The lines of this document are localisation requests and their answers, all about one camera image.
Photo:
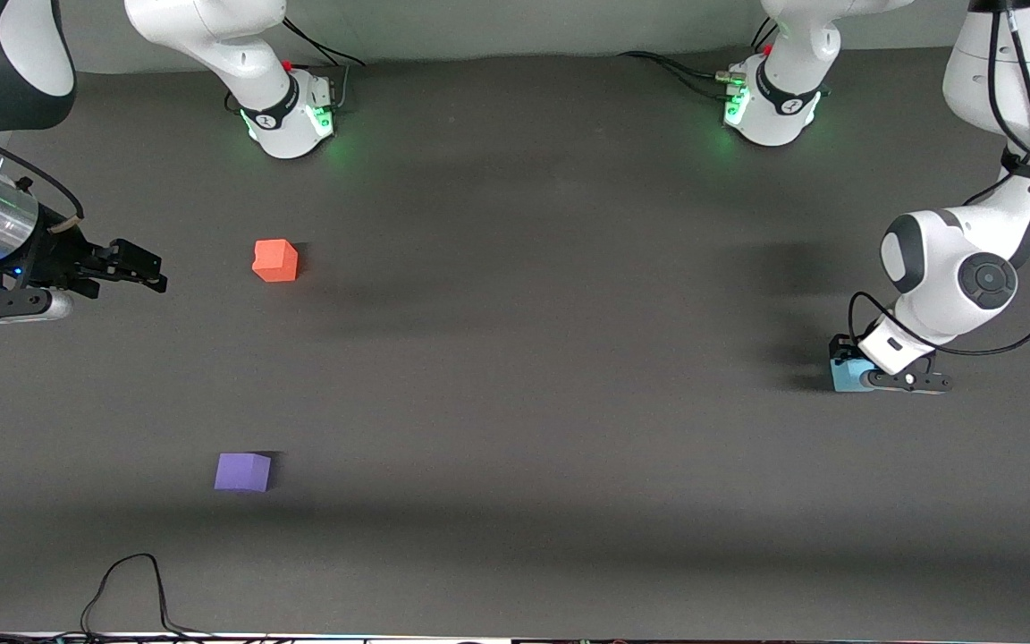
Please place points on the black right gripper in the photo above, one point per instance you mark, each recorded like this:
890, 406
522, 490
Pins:
59, 254

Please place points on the blue block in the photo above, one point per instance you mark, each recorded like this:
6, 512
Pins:
848, 376

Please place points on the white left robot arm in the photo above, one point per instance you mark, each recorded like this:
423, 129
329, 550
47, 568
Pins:
935, 268

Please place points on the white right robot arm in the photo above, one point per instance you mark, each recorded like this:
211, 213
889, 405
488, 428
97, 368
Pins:
211, 36

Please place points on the orange block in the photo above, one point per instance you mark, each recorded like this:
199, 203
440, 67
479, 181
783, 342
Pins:
274, 260

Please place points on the purple block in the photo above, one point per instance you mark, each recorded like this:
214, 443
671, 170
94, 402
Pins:
242, 472

